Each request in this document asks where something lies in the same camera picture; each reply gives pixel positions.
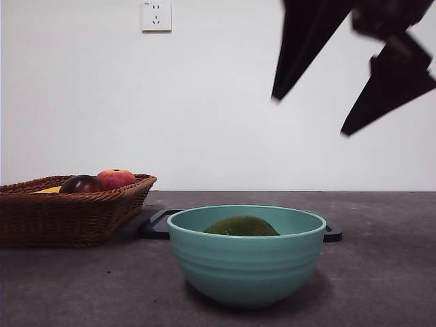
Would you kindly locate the red yellow apple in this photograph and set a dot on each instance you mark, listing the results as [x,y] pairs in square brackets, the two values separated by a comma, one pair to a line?
[117,178]

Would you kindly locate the brown wicker basket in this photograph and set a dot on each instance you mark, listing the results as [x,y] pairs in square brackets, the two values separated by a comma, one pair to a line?
[68,218]

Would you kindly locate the green avocado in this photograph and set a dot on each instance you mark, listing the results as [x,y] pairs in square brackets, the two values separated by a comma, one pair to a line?
[242,226]

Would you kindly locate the yellow banana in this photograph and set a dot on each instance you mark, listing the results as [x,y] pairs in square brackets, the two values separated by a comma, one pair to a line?
[49,190]

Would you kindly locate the black rectangular tray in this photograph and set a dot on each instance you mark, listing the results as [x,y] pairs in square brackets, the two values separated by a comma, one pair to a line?
[153,229]

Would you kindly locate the dark red apple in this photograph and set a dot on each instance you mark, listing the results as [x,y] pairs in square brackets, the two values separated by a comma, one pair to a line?
[81,184]

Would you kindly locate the teal ceramic bowl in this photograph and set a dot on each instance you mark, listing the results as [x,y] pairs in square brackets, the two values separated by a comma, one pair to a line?
[245,262]

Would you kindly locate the white wall socket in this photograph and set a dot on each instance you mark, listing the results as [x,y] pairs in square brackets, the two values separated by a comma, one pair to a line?
[156,15]

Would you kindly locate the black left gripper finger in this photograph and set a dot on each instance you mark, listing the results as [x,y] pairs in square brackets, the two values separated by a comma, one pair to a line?
[303,44]
[395,85]

